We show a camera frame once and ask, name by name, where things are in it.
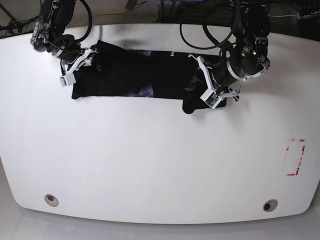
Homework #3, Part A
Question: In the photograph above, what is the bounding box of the red tape rectangle marking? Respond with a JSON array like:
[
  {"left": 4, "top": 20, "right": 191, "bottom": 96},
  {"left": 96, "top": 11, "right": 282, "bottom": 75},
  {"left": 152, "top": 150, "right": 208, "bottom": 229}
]
[{"left": 283, "top": 139, "right": 306, "bottom": 176}]

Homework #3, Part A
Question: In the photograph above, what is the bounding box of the right table grommet hole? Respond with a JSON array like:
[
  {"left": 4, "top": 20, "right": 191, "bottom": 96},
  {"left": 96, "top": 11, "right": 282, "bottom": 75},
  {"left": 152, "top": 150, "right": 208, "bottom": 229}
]
[{"left": 263, "top": 199, "right": 278, "bottom": 212}]

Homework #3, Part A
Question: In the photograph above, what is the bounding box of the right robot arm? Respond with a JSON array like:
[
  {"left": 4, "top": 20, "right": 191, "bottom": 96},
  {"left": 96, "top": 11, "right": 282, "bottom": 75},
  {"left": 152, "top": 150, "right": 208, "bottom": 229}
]
[{"left": 30, "top": 0, "right": 98, "bottom": 76}]

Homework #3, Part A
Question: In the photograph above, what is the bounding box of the left table grommet hole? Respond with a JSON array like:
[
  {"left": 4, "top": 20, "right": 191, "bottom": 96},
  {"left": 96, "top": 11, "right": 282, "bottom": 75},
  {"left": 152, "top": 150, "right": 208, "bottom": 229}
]
[{"left": 44, "top": 194, "right": 59, "bottom": 207}]

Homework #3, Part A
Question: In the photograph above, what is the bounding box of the black T-shirt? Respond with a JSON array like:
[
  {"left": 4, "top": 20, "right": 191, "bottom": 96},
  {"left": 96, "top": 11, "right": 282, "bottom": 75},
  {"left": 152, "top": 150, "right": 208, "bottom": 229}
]
[{"left": 71, "top": 40, "right": 209, "bottom": 114}]

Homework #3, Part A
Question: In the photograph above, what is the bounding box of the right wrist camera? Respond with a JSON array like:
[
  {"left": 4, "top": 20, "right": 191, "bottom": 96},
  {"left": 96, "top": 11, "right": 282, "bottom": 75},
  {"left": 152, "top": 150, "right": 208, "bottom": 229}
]
[{"left": 59, "top": 73, "right": 76, "bottom": 87}]

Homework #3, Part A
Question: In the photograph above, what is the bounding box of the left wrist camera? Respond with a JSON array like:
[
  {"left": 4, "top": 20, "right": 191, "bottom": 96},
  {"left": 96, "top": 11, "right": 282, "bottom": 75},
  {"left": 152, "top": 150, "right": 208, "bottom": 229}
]
[{"left": 200, "top": 89, "right": 223, "bottom": 109}]

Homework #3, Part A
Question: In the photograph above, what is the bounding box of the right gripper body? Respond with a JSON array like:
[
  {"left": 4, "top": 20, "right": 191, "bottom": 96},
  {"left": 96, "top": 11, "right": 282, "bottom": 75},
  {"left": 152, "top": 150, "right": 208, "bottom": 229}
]
[{"left": 58, "top": 45, "right": 99, "bottom": 75}]

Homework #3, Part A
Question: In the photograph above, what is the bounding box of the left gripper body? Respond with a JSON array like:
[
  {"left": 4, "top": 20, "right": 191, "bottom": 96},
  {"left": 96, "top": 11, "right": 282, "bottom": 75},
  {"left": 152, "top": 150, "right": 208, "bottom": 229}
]
[{"left": 188, "top": 53, "right": 240, "bottom": 102}]

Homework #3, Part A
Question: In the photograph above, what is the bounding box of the white power strip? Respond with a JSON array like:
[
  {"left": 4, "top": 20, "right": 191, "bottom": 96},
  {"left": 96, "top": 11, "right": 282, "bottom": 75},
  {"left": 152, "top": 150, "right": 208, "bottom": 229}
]
[{"left": 297, "top": 3, "right": 320, "bottom": 20}]

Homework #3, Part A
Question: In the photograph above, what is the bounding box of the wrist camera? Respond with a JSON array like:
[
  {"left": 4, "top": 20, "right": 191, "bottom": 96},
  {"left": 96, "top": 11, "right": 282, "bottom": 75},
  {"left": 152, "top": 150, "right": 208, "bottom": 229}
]
[
  {"left": 59, "top": 73, "right": 76, "bottom": 87},
  {"left": 200, "top": 89, "right": 223, "bottom": 109}
]

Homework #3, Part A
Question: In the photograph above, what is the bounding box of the yellow cable on floor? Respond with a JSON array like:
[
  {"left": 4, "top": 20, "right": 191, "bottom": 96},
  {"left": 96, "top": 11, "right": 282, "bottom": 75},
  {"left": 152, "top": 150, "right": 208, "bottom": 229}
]
[{"left": 81, "top": 4, "right": 131, "bottom": 27}]

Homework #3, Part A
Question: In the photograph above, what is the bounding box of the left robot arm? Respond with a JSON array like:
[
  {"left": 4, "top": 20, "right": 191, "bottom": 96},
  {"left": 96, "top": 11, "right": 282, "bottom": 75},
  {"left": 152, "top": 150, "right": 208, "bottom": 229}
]
[{"left": 185, "top": 0, "right": 271, "bottom": 109}]

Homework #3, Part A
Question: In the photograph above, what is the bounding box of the table grommet hole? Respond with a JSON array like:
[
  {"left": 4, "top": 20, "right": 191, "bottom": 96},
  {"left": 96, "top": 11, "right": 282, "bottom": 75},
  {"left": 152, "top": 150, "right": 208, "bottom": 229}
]
[
  {"left": 263, "top": 199, "right": 278, "bottom": 212},
  {"left": 44, "top": 194, "right": 59, "bottom": 207}
]

